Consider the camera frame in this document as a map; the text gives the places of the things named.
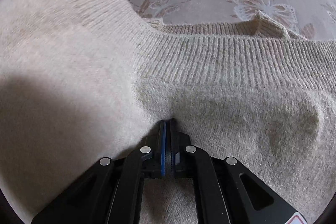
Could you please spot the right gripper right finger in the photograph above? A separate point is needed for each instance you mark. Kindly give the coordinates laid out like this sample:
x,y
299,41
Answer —
x,y
225,190

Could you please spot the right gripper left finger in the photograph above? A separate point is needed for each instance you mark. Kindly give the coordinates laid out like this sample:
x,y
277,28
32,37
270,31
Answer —
x,y
110,191

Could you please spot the beige knit sweater black hearts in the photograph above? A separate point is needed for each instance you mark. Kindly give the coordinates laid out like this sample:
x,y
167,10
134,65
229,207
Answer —
x,y
81,79

